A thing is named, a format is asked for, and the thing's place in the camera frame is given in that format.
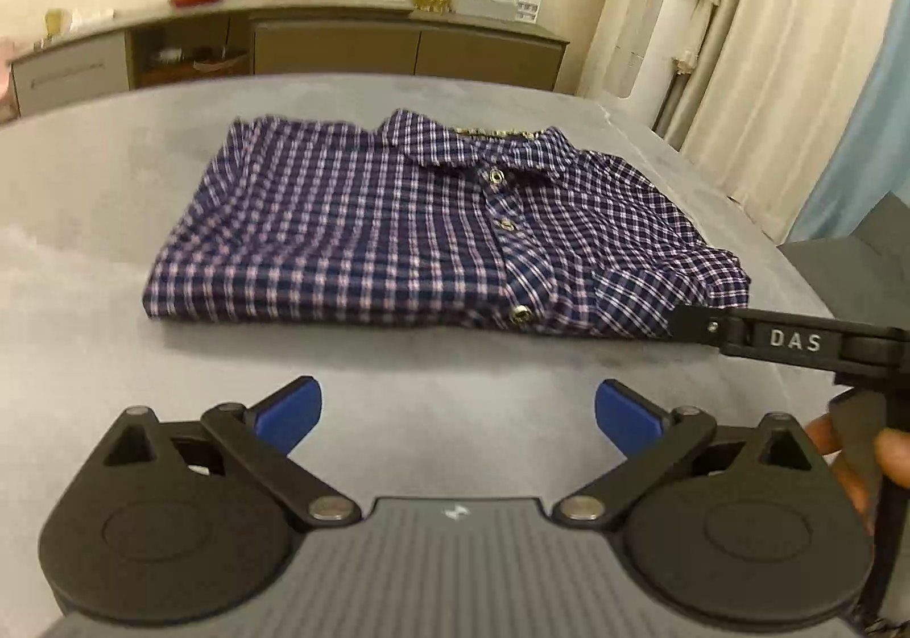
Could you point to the blue plaid shirt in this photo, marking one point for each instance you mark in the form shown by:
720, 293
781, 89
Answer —
355, 233

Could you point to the yellow glass cup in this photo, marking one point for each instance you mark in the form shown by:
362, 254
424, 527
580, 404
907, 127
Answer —
54, 23

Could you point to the lace-covered standing air conditioner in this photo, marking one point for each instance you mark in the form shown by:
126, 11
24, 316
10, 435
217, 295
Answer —
640, 27

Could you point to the person's right hand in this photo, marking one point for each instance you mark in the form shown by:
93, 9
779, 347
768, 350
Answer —
896, 460

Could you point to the blue curtain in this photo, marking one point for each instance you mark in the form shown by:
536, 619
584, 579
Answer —
874, 147

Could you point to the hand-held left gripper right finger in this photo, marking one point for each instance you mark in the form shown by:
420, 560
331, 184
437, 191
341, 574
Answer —
625, 414

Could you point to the white organizer box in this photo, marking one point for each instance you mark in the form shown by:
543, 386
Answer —
497, 4

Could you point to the long grey media cabinet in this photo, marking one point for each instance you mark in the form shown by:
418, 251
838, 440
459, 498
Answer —
334, 44

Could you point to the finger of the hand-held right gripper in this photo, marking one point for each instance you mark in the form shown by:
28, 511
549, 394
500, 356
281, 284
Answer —
697, 325

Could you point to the gold ingot ornament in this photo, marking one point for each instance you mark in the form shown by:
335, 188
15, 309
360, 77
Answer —
431, 0

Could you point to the cream curtain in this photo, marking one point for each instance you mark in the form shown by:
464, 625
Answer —
796, 41

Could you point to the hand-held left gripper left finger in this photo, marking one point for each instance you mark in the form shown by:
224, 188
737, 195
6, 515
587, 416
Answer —
291, 414

